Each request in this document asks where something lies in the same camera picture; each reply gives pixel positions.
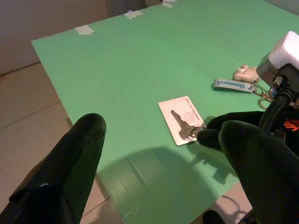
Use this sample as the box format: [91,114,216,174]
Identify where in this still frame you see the green table cover sheet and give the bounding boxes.
[31,0,299,224]

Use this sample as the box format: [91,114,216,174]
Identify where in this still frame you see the metal key rings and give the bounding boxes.
[253,82,274,110]

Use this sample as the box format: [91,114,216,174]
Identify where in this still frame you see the white key tag card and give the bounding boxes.
[158,95,206,147]

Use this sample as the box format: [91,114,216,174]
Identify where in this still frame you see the beige plush toy charm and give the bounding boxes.
[232,64,258,83]

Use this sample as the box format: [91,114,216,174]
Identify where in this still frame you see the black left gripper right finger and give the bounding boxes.
[219,119,299,224]

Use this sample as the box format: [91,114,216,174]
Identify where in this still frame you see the grey strap keychain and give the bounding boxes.
[213,78,256,93]

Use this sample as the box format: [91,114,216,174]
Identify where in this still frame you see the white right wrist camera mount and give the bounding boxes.
[256,30,299,85]

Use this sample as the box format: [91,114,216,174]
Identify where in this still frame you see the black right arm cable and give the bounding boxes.
[258,87,294,133]

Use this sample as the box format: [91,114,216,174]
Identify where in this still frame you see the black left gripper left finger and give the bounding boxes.
[0,112,107,224]

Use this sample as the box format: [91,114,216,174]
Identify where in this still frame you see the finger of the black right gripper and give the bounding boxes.
[196,128,224,150]
[206,111,266,130]

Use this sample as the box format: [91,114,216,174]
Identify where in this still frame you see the silver key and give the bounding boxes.
[170,109,199,141]

